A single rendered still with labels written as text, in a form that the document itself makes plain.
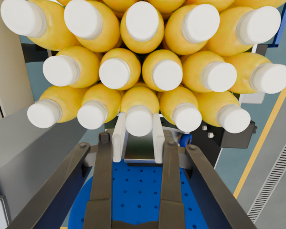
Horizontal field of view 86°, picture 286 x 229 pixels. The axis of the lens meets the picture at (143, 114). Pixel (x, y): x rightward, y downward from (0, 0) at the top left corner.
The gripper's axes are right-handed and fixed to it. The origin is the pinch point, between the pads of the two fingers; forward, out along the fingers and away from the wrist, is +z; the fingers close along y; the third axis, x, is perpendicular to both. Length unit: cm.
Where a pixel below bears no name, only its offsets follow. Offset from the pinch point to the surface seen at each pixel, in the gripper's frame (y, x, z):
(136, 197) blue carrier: -0.1, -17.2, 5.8
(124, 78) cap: -2.1, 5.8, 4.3
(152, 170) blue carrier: 3.6, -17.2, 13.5
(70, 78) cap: -9.3, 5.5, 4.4
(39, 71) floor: -84, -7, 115
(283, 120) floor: 135, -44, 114
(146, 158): 1.7, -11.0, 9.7
